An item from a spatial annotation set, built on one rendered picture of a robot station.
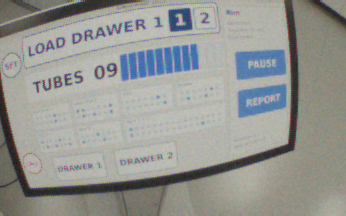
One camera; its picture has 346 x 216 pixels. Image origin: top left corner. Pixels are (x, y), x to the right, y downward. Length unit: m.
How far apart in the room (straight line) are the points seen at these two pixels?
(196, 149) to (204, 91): 0.09
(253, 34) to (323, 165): 1.41
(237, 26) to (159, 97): 0.15
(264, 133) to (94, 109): 0.27
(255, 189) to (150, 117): 1.18
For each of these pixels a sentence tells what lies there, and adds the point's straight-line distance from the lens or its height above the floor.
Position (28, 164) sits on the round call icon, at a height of 1.01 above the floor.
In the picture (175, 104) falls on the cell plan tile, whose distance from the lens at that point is 0.54.
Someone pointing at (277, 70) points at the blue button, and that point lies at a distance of 0.59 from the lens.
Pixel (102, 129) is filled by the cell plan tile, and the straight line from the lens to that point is 0.54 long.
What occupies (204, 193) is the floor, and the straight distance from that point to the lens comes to 1.62.
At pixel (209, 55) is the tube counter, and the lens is 0.54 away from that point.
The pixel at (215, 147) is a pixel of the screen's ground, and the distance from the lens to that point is 0.59.
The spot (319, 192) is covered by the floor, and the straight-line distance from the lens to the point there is 1.83.
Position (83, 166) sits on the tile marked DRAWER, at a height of 1.00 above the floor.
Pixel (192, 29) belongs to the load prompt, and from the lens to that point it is 0.52.
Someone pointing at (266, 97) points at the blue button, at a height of 1.05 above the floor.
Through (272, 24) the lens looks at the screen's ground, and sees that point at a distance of 0.57.
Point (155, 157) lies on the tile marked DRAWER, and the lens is 0.57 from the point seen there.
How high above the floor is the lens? 1.53
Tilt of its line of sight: 60 degrees down
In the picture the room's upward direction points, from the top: 10 degrees clockwise
